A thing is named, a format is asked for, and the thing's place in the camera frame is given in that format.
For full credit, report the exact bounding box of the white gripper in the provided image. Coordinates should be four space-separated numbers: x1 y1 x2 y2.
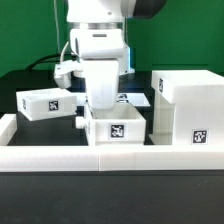
82 59 119 110

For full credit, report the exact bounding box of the white front drawer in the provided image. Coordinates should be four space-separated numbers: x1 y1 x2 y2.
76 103 146 146

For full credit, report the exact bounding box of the white drawer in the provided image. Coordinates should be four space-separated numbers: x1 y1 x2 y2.
16 88 77 121
76 103 146 146

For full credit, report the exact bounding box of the white drawer cabinet box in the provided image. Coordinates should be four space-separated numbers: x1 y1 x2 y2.
150 70 224 145

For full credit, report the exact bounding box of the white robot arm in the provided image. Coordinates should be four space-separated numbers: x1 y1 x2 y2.
67 0 167 110

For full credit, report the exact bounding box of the white rear drawer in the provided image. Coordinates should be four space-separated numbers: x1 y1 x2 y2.
16 88 77 121

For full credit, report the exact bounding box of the white marker sheet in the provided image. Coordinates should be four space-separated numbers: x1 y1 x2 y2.
116 93 150 107

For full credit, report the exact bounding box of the white U-shaped fence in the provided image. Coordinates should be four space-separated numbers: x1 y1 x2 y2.
0 114 224 172

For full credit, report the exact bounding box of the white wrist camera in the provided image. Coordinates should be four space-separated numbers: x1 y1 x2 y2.
54 60 83 89

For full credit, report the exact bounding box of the black cable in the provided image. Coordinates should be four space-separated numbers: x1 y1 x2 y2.
25 52 73 72

